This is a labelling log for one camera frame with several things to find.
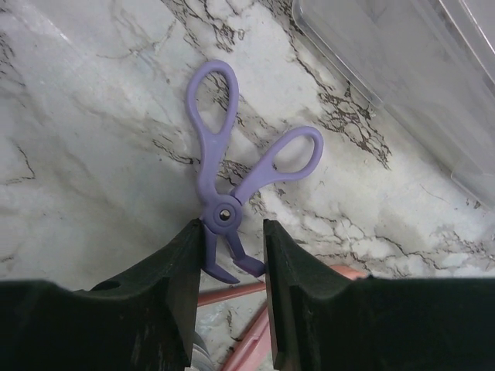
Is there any purple eyelash curler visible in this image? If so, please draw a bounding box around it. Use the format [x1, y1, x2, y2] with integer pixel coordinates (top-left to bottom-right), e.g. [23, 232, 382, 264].
[185, 59, 325, 285]

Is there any round blue lid jar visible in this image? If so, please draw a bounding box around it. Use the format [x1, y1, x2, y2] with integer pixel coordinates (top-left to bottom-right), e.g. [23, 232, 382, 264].
[190, 332, 215, 371]

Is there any pink handled brush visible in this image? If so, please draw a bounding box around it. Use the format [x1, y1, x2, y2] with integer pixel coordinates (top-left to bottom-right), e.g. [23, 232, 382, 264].
[222, 305, 271, 371]

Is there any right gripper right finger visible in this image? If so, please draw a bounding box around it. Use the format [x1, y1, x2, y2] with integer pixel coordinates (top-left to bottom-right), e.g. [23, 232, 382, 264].
[264, 220, 494, 370]

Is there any white makeup organizer with drawers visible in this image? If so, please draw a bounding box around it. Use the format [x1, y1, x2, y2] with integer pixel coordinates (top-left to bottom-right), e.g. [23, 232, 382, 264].
[292, 1, 494, 208]

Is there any pink round compact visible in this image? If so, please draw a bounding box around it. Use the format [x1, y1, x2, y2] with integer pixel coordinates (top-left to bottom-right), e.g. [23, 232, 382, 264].
[330, 265, 367, 280]

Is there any thin makeup brush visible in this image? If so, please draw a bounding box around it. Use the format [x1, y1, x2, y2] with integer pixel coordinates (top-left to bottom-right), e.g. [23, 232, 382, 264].
[197, 282, 266, 307]

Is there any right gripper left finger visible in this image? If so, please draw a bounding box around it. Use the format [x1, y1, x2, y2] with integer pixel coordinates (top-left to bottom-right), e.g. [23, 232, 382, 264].
[1, 220, 201, 370]

